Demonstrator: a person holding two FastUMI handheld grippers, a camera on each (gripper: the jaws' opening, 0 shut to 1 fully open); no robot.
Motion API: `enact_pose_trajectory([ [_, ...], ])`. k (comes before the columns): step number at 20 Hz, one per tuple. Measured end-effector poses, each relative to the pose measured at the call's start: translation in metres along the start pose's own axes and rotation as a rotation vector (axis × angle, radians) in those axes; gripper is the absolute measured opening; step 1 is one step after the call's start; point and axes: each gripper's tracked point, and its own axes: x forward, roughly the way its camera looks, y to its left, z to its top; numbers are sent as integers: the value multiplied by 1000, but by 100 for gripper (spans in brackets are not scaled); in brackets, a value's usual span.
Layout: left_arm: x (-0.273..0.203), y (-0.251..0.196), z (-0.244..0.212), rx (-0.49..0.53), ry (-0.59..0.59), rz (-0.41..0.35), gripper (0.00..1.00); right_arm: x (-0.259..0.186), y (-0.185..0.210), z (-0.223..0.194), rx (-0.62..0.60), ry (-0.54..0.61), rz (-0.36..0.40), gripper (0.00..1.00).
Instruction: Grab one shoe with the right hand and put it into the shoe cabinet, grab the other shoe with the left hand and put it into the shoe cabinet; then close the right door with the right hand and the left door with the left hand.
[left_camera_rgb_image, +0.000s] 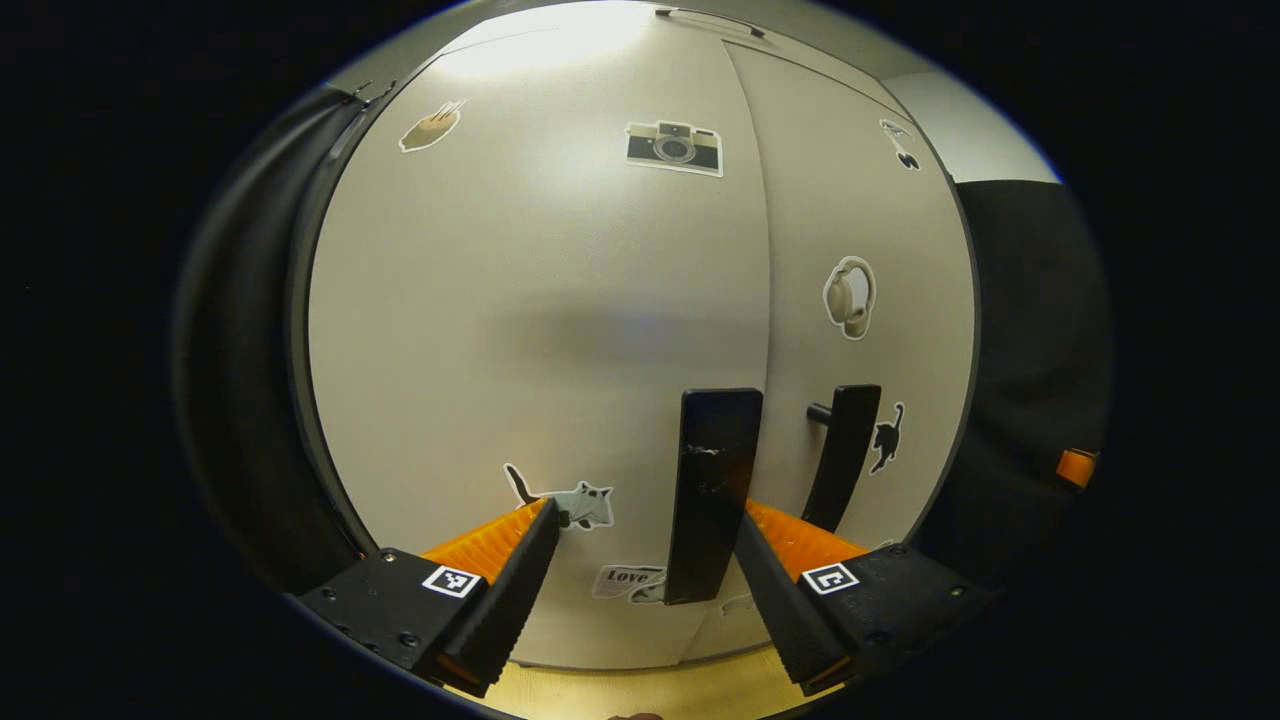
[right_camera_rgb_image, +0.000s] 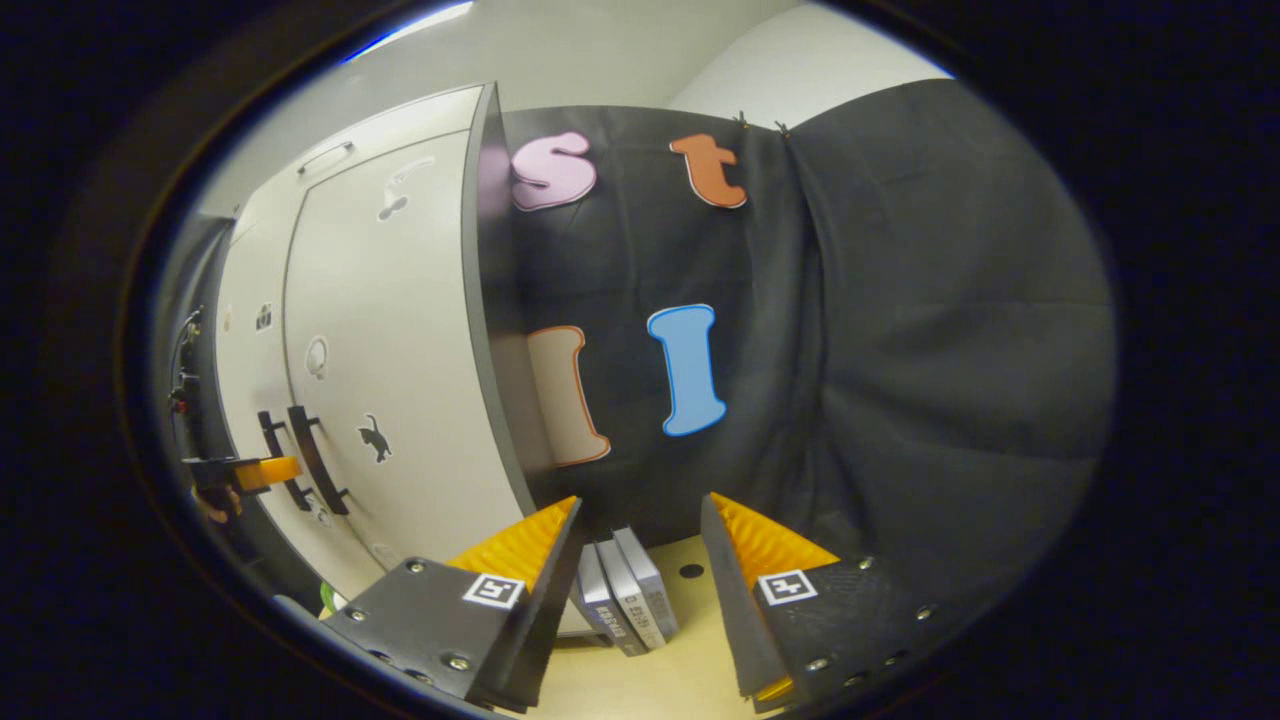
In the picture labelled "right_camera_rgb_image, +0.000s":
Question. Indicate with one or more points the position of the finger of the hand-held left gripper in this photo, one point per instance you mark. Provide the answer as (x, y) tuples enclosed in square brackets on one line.
[(270, 472)]

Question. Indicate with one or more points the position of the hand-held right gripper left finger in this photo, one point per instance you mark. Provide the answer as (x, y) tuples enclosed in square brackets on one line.
[(545, 600)]

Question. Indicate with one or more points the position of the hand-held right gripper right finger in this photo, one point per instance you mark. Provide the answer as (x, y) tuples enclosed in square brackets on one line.
[(735, 610)]

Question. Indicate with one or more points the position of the white cabinet door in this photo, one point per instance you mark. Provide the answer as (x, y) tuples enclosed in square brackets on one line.
[(400, 330), (255, 370)]

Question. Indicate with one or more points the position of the white grey shoe cabinet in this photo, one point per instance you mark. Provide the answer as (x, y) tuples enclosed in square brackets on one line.
[(490, 300)]

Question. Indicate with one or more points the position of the white cabinet drawer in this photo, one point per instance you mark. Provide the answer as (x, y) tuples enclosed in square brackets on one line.
[(400, 125)]

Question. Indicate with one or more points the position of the grey book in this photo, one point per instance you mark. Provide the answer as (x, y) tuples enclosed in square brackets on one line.
[(652, 585), (630, 600), (598, 600)]

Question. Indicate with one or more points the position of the small black floor disc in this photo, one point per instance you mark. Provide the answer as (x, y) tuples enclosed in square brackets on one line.
[(692, 572)]

